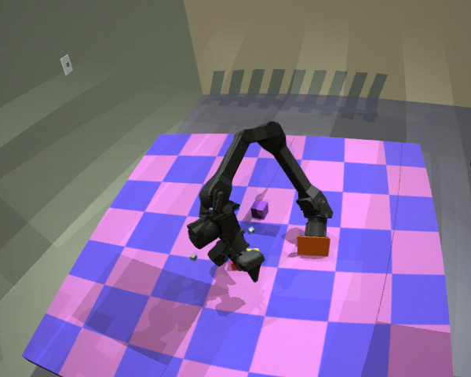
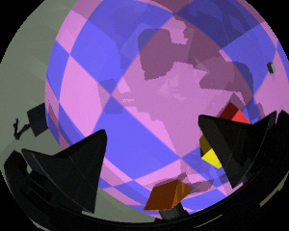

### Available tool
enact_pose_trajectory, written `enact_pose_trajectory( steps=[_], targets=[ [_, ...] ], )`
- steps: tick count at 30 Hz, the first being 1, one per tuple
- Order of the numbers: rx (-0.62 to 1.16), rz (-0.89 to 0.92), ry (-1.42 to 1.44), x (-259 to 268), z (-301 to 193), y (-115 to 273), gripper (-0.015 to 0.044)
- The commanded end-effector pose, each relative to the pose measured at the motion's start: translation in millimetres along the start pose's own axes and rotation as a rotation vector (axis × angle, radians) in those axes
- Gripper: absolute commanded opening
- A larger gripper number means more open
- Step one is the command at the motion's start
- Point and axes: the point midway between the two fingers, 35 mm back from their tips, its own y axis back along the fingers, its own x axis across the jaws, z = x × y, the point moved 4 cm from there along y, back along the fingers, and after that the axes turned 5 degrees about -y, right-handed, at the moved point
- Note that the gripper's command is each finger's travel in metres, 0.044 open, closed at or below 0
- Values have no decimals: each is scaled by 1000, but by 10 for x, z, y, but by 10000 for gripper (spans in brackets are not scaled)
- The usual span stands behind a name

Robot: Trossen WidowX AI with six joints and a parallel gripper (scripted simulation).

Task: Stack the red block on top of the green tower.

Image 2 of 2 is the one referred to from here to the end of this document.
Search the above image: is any yellow block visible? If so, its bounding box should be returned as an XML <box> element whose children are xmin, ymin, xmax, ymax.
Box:
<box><xmin>199</xmin><ymin>135</ymin><xmax>222</xmax><ymax>169</ymax></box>

